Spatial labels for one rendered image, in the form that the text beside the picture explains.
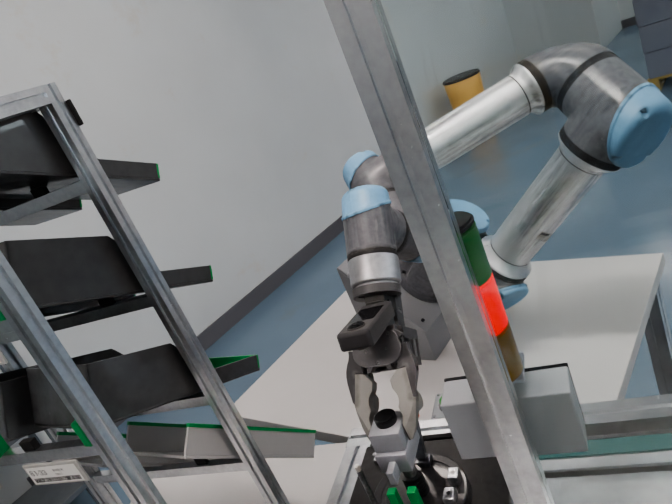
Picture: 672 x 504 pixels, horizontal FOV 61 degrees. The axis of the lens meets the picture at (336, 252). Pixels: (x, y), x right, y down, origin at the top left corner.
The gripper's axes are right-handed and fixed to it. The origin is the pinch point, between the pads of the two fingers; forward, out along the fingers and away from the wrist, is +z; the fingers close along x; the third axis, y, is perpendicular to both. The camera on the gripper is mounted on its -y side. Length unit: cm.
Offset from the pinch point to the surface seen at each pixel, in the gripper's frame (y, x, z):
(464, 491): 7.5, -6.8, 8.7
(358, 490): 11.2, 10.8, 8.3
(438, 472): 10.3, -2.6, 6.4
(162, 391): -17.7, 22.7, -7.9
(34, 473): -28.0, 32.2, 0.2
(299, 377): 56, 46, -15
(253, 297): 285, 217, -104
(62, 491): 132, 232, 15
